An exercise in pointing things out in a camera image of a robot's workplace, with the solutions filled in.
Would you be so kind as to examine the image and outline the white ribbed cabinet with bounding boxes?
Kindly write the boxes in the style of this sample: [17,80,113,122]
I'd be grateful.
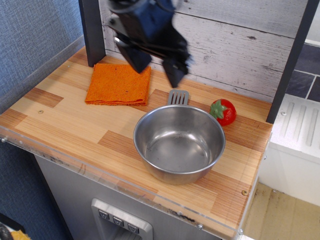
[259,94,320,206]

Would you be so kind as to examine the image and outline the grey control panel with buttons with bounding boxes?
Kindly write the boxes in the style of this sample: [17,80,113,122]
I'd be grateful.
[91,198,154,240]

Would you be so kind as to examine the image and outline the stainless steel pot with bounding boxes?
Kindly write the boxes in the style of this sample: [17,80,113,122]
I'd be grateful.
[133,105,226,185]

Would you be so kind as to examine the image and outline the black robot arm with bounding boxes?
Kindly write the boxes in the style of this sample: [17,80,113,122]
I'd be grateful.
[108,0,192,88]

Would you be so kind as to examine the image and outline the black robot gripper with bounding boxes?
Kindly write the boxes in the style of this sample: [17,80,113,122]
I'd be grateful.
[107,0,194,88]

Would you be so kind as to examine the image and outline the grey slotted spatula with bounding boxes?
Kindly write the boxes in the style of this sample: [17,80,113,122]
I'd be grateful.
[167,89,189,106]

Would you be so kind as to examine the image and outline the yellow object bottom left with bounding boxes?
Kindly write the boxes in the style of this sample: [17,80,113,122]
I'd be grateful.
[0,223,31,240]

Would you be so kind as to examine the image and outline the orange cloth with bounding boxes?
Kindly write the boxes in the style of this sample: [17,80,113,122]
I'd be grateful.
[85,63,152,106]

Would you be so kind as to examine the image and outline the dark grey right post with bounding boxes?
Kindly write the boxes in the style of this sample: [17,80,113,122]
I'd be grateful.
[266,0,320,124]

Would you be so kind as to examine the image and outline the red toy strawberry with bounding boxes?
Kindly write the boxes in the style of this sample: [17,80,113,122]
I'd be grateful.
[209,99,237,126]

